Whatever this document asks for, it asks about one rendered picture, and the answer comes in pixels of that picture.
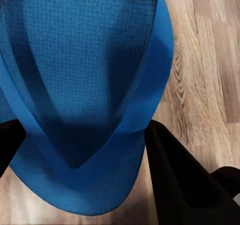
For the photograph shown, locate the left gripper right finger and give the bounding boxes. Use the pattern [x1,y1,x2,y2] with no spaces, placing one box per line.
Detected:
[144,120,240,225]

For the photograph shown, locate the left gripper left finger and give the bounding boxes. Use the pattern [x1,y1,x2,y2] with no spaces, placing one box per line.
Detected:
[0,119,26,178]

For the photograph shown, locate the sandal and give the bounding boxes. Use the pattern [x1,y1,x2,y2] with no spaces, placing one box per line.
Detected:
[0,0,174,216]

